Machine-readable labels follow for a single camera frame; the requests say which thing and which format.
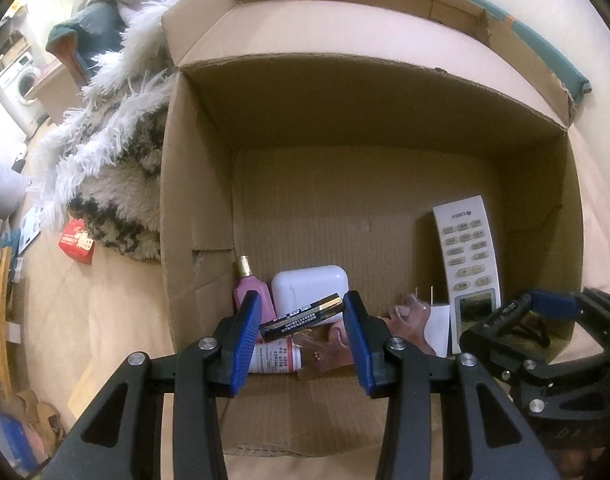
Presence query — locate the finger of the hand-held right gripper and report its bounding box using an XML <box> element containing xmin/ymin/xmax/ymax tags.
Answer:
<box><xmin>459</xmin><ymin>293</ymin><xmax>552</xmax><ymax>367</ymax></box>
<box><xmin>530</xmin><ymin>288</ymin><xmax>610</xmax><ymax>322</ymax></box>

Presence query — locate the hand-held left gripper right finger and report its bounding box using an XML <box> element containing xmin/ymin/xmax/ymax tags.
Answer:
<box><xmin>342</xmin><ymin>290</ymin><xmax>560</xmax><ymax>480</ymax></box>

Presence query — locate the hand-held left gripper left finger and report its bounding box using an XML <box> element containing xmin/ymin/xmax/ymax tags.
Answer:
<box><xmin>48</xmin><ymin>290</ymin><xmax>264</xmax><ymax>480</ymax></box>

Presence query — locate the white pill bottle red label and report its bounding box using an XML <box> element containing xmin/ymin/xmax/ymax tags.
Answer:
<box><xmin>246</xmin><ymin>342</ymin><xmax>304</xmax><ymax>375</ymax></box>

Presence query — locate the pink perfume bottle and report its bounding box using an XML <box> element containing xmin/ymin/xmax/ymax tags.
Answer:
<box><xmin>233</xmin><ymin>255</ymin><xmax>277</xmax><ymax>322</ymax></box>

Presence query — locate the clear pink hair claw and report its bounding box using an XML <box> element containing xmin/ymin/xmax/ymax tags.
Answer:
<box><xmin>297</xmin><ymin>294</ymin><xmax>432</xmax><ymax>382</ymax></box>

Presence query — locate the black gold battery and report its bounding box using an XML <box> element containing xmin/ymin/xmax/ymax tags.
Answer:
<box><xmin>258</xmin><ymin>296</ymin><xmax>346</xmax><ymax>344</ymax></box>

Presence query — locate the white remote control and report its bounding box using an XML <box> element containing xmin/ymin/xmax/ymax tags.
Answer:
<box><xmin>431</xmin><ymin>195</ymin><xmax>502</xmax><ymax>357</ymax></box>

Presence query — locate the white earbuds case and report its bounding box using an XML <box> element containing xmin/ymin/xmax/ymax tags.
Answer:
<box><xmin>270</xmin><ymin>265</ymin><xmax>349</xmax><ymax>323</ymax></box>

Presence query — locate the cardboard box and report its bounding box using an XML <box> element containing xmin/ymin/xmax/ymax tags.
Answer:
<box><xmin>159</xmin><ymin>0</ymin><xmax>586</xmax><ymax>458</ymax></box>

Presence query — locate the fluffy patterned blanket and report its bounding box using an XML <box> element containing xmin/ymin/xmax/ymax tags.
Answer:
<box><xmin>30</xmin><ymin>0</ymin><xmax>178</xmax><ymax>263</ymax></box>

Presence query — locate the red gift box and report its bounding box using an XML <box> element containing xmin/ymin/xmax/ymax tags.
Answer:
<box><xmin>58</xmin><ymin>218</ymin><xmax>96</xmax><ymax>267</ymax></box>

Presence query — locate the bathroom scale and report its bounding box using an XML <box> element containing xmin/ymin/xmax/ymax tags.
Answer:
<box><xmin>16</xmin><ymin>204</ymin><xmax>45</xmax><ymax>256</ymax></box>

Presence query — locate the yellow wooden chair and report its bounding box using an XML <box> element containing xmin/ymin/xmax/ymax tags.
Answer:
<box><xmin>0</xmin><ymin>245</ymin><xmax>23</xmax><ymax>398</ymax></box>

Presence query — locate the grey stuffed bag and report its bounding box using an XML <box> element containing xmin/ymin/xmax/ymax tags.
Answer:
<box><xmin>0</xmin><ymin>156</ymin><xmax>28</xmax><ymax>218</ymax></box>

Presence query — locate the beige bedside cabinet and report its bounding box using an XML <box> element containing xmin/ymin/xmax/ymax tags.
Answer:
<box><xmin>24</xmin><ymin>57</ymin><xmax>83</xmax><ymax>123</ymax></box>

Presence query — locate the white washing machine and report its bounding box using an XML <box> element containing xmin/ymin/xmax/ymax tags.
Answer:
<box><xmin>0</xmin><ymin>52</ymin><xmax>43</xmax><ymax>111</ymax></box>

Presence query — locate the teal padded chair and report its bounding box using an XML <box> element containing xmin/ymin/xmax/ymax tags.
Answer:
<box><xmin>45</xmin><ymin>1</ymin><xmax>127</xmax><ymax>83</ymax></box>

